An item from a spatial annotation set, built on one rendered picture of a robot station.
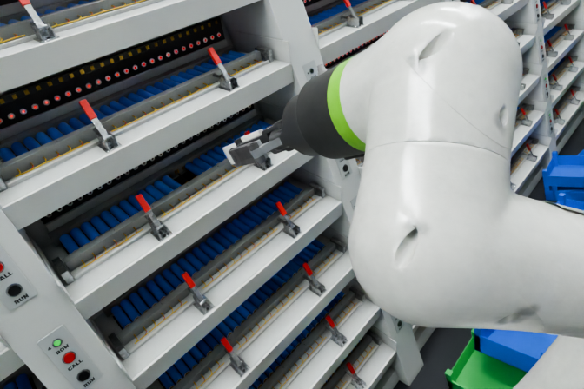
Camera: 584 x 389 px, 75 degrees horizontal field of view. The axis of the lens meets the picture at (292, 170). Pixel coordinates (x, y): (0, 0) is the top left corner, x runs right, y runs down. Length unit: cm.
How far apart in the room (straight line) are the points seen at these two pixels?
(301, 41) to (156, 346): 72
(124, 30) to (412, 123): 58
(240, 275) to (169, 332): 18
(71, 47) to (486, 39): 60
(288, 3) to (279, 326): 76
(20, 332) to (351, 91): 62
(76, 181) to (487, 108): 61
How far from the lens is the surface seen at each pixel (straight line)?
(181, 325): 86
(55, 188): 70
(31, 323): 75
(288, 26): 91
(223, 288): 88
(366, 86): 31
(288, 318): 102
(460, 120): 26
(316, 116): 36
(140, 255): 76
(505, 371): 151
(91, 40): 73
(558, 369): 71
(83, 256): 80
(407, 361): 144
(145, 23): 76
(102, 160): 71
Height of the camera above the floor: 121
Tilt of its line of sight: 21 degrees down
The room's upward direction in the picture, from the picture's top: 22 degrees counter-clockwise
